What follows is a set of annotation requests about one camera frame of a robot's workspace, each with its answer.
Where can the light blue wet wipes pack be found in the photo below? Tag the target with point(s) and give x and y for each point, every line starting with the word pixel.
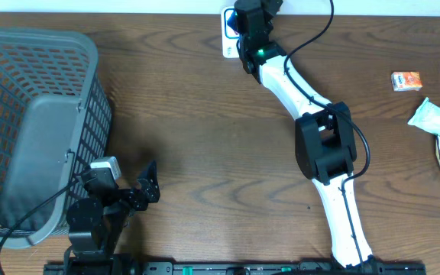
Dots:
pixel 427 117

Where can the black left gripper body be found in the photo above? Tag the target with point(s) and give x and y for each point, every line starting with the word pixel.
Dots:
pixel 129 198

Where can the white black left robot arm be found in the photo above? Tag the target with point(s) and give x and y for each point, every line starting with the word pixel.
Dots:
pixel 97 221

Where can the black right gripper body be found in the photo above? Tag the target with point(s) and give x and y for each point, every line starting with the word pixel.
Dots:
pixel 243 43

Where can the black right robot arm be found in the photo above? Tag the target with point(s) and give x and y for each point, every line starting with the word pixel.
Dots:
pixel 330 148

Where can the white barcode scanner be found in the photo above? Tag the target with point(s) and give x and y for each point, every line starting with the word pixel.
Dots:
pixel 229 36

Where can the orange white small box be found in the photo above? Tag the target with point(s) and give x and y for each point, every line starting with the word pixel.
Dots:
pixel 406 81

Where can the grey plastic shopping basket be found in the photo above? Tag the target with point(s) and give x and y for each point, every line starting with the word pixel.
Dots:
pixel 54 121

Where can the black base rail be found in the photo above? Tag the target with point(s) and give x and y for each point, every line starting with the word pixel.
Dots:
pixel 305 267

